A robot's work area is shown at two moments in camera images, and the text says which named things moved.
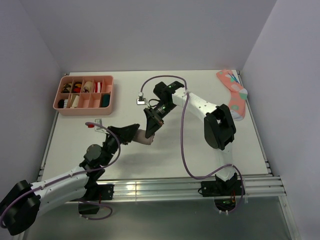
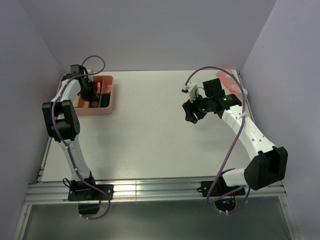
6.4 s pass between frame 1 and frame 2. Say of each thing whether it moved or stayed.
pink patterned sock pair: stayed
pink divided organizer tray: stayed
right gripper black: moved
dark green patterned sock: stayed
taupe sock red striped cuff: moved
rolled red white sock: stayed
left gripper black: moved
